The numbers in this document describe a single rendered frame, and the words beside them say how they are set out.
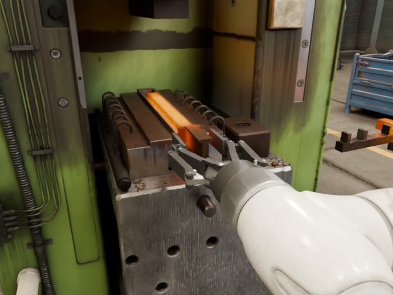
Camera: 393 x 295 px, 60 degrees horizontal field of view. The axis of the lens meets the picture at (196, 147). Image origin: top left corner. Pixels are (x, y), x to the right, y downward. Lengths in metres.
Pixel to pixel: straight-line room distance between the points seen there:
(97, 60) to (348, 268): 0.94
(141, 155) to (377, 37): 9.23
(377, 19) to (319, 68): 8.78
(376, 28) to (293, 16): 8.89
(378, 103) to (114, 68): 3.72
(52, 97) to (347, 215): 0.61
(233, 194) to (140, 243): 0.33
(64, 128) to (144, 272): 0.35
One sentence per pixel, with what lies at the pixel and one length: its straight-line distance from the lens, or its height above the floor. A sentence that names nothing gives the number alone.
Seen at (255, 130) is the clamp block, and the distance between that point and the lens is 0.76.
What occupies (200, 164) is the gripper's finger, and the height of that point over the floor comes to 1.00.
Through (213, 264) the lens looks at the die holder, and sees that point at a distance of 0.80.
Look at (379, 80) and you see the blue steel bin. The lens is 4.44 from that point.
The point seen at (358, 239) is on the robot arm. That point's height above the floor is 1.04.
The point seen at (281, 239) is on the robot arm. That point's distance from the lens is 0.34.
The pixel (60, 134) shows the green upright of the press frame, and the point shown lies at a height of 0.97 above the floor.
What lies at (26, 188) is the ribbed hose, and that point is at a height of 0.87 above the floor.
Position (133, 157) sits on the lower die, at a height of 0.96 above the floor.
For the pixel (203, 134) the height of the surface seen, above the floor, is 1.02.
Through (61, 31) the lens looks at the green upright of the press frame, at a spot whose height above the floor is 1.19.
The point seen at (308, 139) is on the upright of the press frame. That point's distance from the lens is 1.04.
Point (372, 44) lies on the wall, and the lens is 9.80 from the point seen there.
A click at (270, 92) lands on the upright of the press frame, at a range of 0.91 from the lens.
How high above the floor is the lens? 1.23
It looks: 23 degrees down
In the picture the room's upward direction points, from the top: straight up
